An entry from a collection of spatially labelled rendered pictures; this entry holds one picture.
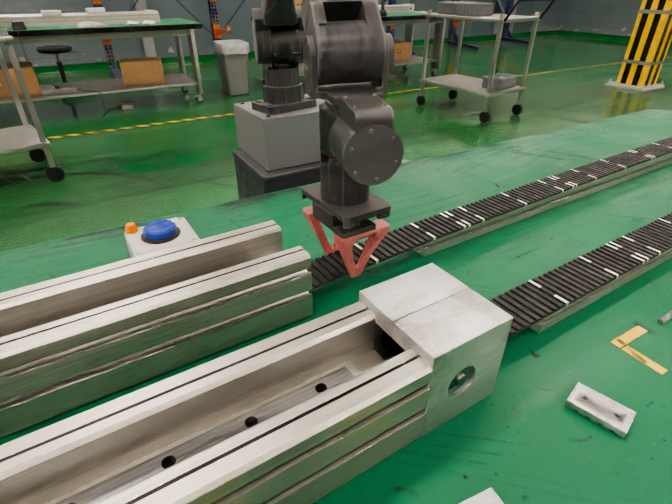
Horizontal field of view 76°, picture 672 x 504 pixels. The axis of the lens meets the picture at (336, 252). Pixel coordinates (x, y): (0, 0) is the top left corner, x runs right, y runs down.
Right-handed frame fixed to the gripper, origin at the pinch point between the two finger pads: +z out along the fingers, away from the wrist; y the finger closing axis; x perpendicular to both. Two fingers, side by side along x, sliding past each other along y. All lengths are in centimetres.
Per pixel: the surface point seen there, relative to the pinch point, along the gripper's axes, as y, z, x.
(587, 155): -11, 2, 74
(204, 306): 3.4, -2.8, -19.0
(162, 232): -11.9, -4.3, -19.1
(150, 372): 4.2, 2.1, -25.4
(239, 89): -469, 68, 163
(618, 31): -553, 49, 1116
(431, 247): 1.4, 1.7, 14.1
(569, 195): 1.0, 1.6, 47.9
